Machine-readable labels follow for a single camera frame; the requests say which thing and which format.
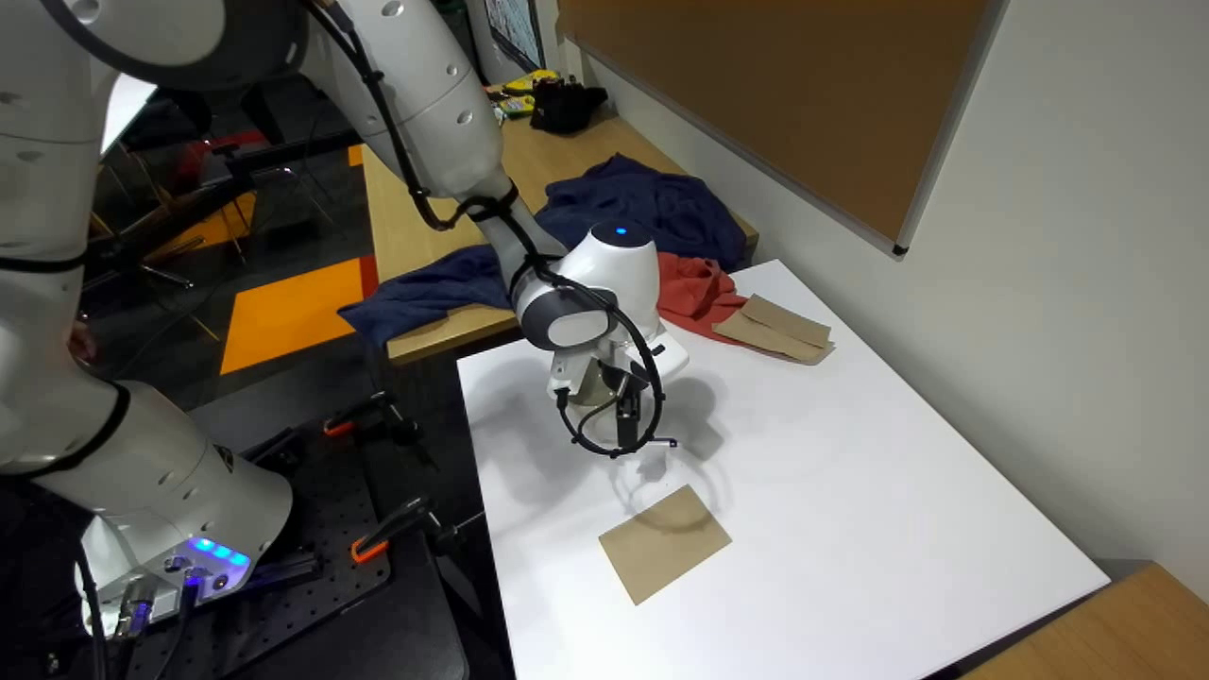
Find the black tripod stand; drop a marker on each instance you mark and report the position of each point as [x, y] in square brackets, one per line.
[192, 200]

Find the dark blue cloth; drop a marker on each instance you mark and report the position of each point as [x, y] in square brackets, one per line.
[645, 200]

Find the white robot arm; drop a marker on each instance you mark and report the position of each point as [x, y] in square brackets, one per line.
[419, 88]

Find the pale green ceramic bowl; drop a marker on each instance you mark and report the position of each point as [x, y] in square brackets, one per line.
[701, 486]

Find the light wooden table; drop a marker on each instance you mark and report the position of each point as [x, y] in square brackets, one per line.
[419, 214]

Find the wooden desk corner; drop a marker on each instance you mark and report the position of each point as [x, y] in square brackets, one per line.
[1109, 629]

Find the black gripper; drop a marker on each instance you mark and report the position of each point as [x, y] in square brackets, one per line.
[616, 375]

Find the brown cork board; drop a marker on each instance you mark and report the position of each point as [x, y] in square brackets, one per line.
[781, 100]

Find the red cloth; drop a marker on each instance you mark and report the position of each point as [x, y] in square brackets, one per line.
[692, 290]

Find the square brown paper sheet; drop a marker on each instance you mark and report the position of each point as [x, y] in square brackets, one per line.
[664, 546]

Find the black bag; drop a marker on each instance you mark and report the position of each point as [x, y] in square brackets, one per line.
[568, 107]

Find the folded brown cardboard piece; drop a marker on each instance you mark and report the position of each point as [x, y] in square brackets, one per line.
[781, 329]

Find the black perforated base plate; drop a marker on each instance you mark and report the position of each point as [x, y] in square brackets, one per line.
[340, 606]

